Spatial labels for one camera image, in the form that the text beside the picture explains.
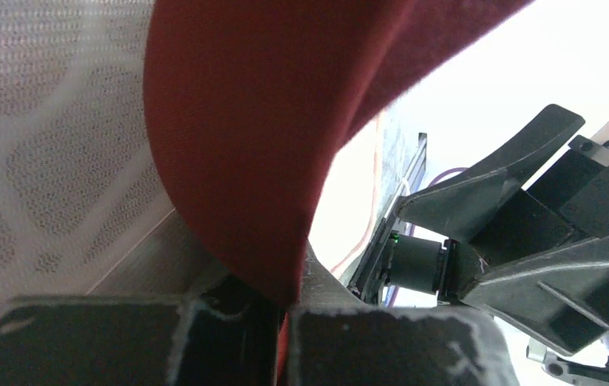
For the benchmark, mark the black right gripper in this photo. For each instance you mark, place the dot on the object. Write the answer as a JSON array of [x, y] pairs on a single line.
[[561, 297]]

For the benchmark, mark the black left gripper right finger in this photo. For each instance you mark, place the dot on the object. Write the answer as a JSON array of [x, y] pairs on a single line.
[[336, 339]]

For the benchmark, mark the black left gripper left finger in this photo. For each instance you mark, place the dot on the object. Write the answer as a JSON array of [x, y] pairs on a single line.
[[226, 336]]

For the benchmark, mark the dark red bra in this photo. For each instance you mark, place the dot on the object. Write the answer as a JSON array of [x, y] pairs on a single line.
[[248, 102]]

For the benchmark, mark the aluminium frame rail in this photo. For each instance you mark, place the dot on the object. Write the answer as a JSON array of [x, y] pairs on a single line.
[[399, 172]]

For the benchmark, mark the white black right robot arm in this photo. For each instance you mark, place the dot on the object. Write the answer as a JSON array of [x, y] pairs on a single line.
[[421, 264]]

